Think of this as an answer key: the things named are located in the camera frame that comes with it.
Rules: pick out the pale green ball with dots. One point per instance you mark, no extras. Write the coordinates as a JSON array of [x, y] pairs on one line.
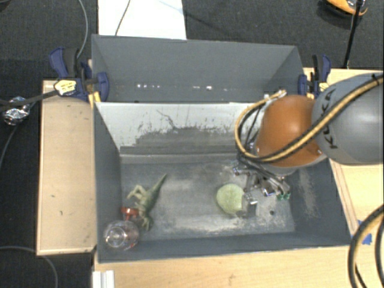
[[229, 198]]

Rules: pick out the green toy dinosaur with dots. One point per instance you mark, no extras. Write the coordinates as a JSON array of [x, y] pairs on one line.
[[149, 198]]

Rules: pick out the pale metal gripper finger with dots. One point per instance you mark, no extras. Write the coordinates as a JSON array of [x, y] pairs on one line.
[[250, 209], [247, 196]]

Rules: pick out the clear glass with red foot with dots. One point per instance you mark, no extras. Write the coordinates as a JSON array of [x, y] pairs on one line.
[[121, 235]]

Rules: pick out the grey metal bin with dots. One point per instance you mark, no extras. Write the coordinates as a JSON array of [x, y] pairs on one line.
[[192, 172]]

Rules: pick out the pale wood board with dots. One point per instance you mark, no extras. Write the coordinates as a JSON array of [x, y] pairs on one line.
[[66, 166]]

